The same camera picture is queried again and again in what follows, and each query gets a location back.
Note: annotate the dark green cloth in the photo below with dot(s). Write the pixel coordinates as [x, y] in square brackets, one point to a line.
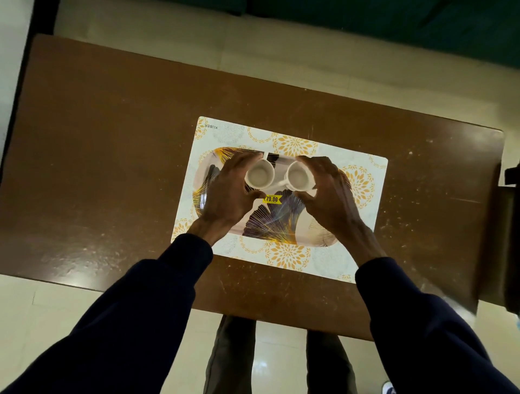
[386, 24]

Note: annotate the person's right leg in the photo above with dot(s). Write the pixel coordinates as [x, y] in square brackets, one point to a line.
[330, 365]

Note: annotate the yellow sticker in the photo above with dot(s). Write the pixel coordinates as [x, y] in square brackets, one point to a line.
[272, 199]

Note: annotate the person's white shoe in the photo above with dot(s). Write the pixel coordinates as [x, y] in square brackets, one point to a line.
[388, 388]

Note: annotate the leaf patterned serving tray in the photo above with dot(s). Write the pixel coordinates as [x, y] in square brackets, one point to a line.
[276, 221]

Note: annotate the white ceramic cup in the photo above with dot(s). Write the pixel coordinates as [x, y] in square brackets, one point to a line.
[260, 175]
[297, 177]

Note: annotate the person's right thumb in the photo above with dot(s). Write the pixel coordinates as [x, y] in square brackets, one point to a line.
[304, 195]

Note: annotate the person's leg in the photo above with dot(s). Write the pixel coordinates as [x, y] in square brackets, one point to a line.
[330, 365]
[229, 357]

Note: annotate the person's left thumb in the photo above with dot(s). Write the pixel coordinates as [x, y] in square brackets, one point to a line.
[256, 195]

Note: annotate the person's right forearm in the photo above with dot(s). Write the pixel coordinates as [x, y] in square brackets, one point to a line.
[422, 324]

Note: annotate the dark brown chair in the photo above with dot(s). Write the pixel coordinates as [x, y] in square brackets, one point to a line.
[503, 243]

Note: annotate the person's left leg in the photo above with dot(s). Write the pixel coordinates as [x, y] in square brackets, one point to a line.
[229, 357]

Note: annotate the person's right hand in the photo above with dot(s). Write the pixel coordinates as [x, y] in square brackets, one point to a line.
[331, 199]

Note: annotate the person's left forearm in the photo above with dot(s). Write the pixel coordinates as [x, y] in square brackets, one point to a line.
[134, 312]

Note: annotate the person's left hand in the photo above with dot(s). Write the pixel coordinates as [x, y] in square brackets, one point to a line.
[225, 193]

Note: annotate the white floral placemat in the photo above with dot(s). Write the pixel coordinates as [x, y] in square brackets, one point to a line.
[367, 195]

